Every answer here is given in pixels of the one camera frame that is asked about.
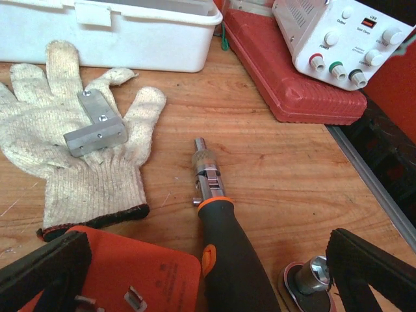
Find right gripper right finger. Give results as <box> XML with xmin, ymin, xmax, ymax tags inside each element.
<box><xmin>326</xmin><ymin>228</ymin><xmax>415</xmax><ymax>311</ymax></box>

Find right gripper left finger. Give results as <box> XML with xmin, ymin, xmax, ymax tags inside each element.
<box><xmin>1</xmin><ymin>231</ymin><xmax>92</xmax><ymax>311</ymax></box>

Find orange cube block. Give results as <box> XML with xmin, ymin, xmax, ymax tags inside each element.
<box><xmin>18</xmin><ymin>226</ymin><xmax>200</xmax><ymax>311</ymax></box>

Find white work glove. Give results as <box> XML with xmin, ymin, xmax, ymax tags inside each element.
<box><xmin>1</xmin><ymin>41</ymin><xmax>166</xmax><ymax>242</ymax></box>

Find red mat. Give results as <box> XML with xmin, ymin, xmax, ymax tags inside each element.
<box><xmin>224</xmin><ymin>9</ymin><xmax>367</xmax><ymax>125</ymax></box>

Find white power supply unit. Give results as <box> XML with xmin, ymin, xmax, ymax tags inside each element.
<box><xmin>272</xmin><ymin>0</ymin><xmax>415</xmax><ymax>91</ymax></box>

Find white lidded toolbox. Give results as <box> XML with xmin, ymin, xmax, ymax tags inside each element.
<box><xmin>1</xmin><ymin>1</ymin><xmax>223</xmax><ymax>73</ymax></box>

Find orange handled pliers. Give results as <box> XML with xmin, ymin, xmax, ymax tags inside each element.
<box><xmin>192</xmin><ymin>138</ymin><xmax>280</xmax><ymax>311</ymax></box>

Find metal bracket on glove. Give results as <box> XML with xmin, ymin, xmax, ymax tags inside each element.
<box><xmin>64</xmin><ymin>89</ymin><xmax>128</xmax><ymax>158</ymax></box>

